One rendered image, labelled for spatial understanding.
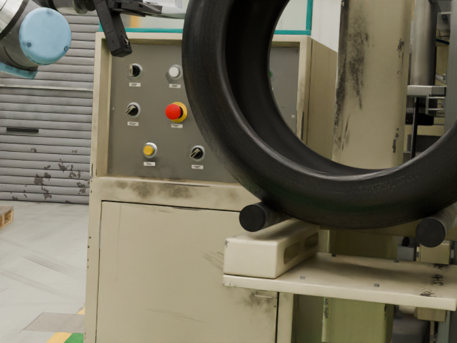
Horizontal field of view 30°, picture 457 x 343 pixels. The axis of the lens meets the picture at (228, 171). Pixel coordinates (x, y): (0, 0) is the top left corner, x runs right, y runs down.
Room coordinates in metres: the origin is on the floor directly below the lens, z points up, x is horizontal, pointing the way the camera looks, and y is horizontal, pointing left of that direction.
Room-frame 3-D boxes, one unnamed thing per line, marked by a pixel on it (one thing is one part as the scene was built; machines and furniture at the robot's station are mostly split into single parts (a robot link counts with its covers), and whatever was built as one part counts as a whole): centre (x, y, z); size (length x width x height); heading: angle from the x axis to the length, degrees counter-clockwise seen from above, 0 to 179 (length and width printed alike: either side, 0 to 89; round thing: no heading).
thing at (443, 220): (1.45, -0.36, 0.90); 0.35 x 0.05 x 0.05; 163
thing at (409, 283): (1.49, -0.23, 0.80); 0.37 x 0.36 x 0.02; 73
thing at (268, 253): (1.53, -0.09, 0.84); 0.36 x 0.09 x 0.06; 163
